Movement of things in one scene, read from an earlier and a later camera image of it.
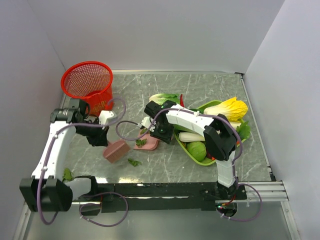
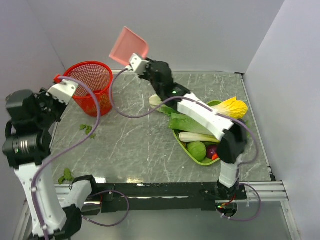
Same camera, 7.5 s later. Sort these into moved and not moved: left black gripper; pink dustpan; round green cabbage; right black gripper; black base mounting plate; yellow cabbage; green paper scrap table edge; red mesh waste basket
Moved: right black gripper; left black gripper; pink dustpan
Not moved: round green cabbage; yellow cabbage; black base mounting plate; green paper scrap table edge; red mesh waste basket
